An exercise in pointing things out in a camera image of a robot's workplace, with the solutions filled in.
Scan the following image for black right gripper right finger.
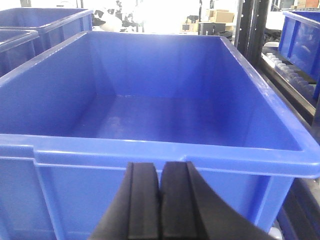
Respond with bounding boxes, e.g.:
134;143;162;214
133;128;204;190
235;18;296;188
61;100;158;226
161;161;272;240

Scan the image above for grey roller conveyor track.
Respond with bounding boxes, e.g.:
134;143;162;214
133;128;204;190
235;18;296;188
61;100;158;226
261;52;319;102

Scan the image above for blue plastic bin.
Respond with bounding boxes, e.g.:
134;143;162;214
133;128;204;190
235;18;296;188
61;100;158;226
0;31;320;240
0;7;93;76

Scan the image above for cardboard boxes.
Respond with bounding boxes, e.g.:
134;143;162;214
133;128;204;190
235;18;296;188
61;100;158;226
206;9;235;23

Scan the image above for blue bin at right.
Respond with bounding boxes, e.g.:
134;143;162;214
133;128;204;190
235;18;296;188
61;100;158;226
278;10;320;99

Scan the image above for black rack post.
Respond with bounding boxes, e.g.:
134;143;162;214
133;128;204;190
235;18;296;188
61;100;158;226
234;0;269;67

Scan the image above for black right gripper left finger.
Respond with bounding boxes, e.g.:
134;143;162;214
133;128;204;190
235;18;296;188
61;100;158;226
88;162;160;240

